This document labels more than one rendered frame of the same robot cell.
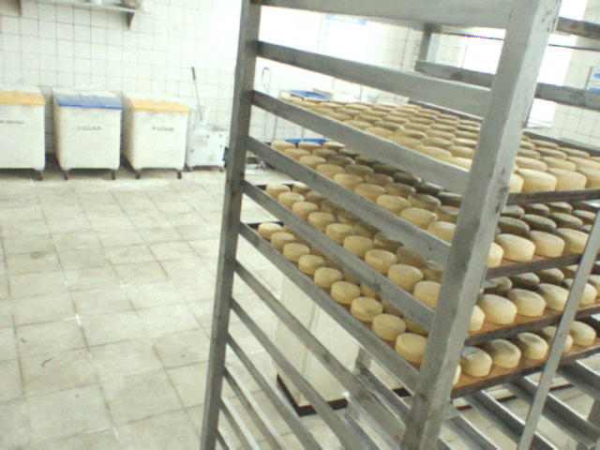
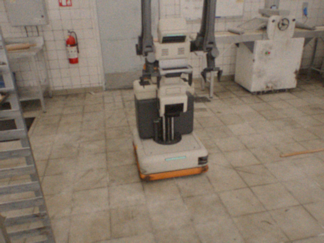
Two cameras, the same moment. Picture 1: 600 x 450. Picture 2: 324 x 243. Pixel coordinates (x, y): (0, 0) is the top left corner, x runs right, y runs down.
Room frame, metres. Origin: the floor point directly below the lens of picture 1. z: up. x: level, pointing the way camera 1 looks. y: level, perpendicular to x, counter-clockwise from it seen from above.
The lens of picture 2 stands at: (2.02, -0.63, 1.58)
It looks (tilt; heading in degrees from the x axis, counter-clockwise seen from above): 25 degrees down; 112
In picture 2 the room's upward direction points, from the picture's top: 2 degrees counter-clockwise
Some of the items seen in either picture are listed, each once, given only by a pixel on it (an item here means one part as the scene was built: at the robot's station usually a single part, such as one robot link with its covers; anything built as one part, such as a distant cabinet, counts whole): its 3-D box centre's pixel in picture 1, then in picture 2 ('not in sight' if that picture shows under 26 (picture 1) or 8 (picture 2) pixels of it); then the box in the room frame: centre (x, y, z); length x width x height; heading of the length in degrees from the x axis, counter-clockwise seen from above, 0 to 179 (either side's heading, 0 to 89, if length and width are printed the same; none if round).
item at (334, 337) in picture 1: (361, 307); not in sight; (2.29, -0.33, 0.45); 0.70 x 0.34 x 0.90; 117
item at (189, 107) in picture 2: not in sight; (177, 105); (1.32, 1.51, 0.68); 0.28 x 0.27 x 0.25; 33
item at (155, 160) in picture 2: not in sight; (167, 148); (1.18, 1.62, 0.16); 0.67 x 0.64 x 0.25; 123
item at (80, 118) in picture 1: (86, 134); not in sight; (5.13, 2.19, 0.38); 0.64 x 0.54 x 0.77; 32
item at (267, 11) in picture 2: not in sight; (273, 11); (1.96, 4.29, 1.23); 0.58 x 0.19 x 0.07; 123
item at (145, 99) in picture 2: not in sight; (164, 105); (1.13, 1.70, 0.59); 0.55 x 0.34 x 0.83; 33
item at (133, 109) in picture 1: (154, 136); not in sight; (5.48, 1.64, 0.38); 0.64 x 0.54 x 0.77; 30
